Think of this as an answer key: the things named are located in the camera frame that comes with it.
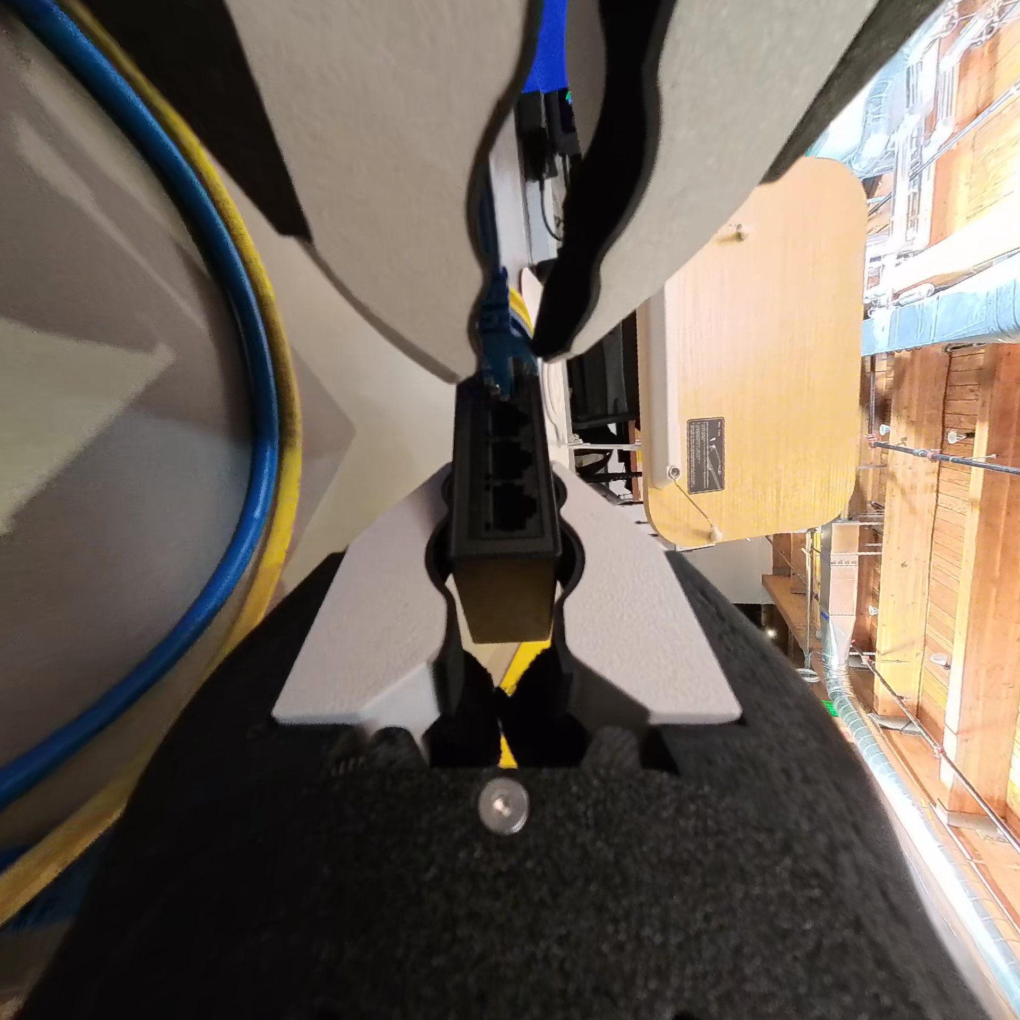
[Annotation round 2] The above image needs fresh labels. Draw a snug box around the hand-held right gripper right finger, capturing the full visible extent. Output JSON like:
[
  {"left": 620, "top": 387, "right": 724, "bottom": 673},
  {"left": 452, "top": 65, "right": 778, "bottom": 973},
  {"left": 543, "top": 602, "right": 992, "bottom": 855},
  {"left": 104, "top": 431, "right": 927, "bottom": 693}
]
[{"left": 508, "top": 464, "right": 744, "bottom": 768}]

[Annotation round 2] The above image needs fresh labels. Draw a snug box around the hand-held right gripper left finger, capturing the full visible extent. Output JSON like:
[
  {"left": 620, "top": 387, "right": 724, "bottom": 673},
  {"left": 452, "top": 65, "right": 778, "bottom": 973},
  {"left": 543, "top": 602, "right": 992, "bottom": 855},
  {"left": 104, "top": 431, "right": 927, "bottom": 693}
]
[{"left": 271, "top": 469, "right": 503, "bottom": 768}]

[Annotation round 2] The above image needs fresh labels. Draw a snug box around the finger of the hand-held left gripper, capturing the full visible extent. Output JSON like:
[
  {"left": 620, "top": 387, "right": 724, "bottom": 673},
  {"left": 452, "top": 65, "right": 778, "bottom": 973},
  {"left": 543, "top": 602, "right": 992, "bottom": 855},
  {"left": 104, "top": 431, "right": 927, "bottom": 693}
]
[
  {"left": 222, "top": 0, "right": 546, "bottom": 384},
  {"left": 530, "top": 0, "right": 887, "bottom": 361}
]

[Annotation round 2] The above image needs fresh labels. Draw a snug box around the black ethernet port hub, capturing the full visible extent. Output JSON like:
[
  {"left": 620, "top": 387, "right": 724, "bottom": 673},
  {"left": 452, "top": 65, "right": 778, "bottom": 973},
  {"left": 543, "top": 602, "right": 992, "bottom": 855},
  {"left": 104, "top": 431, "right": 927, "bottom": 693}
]
[{"left": 448, "top": 381, "right": 564, "bottom": 645}]

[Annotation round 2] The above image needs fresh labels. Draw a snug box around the blue plastic bin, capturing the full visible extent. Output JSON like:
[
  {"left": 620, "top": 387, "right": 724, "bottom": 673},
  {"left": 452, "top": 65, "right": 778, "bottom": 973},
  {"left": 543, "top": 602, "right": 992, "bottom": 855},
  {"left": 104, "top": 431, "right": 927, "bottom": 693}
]
[{"left": 518, "top": 0, "right": 572, "bottom": 97}]

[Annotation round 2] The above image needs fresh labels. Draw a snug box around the yellow ethernet cable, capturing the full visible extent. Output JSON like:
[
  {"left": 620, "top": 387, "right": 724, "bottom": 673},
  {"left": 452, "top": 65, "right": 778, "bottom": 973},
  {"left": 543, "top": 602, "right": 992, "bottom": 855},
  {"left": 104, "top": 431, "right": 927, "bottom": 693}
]
[{"left": 0, "top": 0, "right": 535, "bottom": 921}]

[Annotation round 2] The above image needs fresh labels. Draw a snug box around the blue ethernet cable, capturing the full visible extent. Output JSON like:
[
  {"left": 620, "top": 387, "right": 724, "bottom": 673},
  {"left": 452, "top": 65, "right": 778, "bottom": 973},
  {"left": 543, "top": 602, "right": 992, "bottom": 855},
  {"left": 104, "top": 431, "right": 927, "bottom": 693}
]
[{"left": 0, "top": 0, "right": 540, "bottom": 814}]

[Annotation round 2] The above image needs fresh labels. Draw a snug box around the wooden board tilting stand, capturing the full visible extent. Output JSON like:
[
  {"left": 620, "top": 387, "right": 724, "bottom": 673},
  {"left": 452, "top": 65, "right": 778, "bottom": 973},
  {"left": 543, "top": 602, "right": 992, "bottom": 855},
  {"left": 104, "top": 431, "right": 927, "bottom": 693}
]
[{"left": 522, "top": 155, "right": 870, "bottom": 553}]

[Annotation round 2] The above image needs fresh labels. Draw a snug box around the silver ventilation duct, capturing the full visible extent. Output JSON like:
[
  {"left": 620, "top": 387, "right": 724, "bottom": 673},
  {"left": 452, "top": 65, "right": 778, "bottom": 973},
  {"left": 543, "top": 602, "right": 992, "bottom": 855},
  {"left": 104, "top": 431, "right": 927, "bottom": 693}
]
[{"left": 821, "top": 622, "right": 1020, "bottom": 985}]

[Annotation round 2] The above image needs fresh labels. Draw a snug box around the grey insulated ceiling duct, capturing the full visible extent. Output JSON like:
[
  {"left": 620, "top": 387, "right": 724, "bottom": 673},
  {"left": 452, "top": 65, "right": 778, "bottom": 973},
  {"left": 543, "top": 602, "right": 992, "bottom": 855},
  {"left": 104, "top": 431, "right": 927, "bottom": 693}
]
[{"left": 864, "top": 251, "right": 1020, "bottom": 357}]

